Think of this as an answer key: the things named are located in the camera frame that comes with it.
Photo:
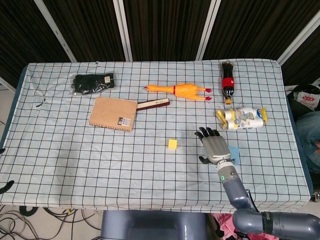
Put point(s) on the small yellow foam cube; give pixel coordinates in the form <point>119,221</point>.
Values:
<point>172,145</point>

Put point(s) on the pink cloth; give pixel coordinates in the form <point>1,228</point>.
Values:
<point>225,225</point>

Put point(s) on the brown spiral notebook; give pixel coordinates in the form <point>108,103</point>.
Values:
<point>112,113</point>

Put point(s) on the person in blue jeans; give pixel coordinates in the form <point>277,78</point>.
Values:
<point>308,135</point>

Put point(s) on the large blue foam cube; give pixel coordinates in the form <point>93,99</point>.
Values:
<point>235,155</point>

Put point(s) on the pack of white rolls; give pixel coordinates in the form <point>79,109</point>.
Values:
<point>246,117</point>

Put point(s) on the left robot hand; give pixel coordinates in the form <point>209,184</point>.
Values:
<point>6,187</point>

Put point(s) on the black gloves in plastic bag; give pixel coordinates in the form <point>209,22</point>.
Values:
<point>92,83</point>

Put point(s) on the white frame post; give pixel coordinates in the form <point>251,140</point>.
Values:
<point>56,30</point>
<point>297,40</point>
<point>207,30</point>
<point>123,30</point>

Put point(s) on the grey robot torso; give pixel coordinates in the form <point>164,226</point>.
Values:
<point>150,225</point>

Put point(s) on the checked light blue tablecloth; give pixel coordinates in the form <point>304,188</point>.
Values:
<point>100,162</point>

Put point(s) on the white bag red print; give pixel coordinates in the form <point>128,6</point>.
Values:
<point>306,96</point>

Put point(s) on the cola bottle red label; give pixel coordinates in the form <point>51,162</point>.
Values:
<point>228,82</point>

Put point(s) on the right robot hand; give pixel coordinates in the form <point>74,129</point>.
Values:
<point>216,150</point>

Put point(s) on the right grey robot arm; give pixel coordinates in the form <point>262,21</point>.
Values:
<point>235,190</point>

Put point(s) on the yellow rubber chicken toy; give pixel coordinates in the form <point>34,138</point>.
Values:
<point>183,90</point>

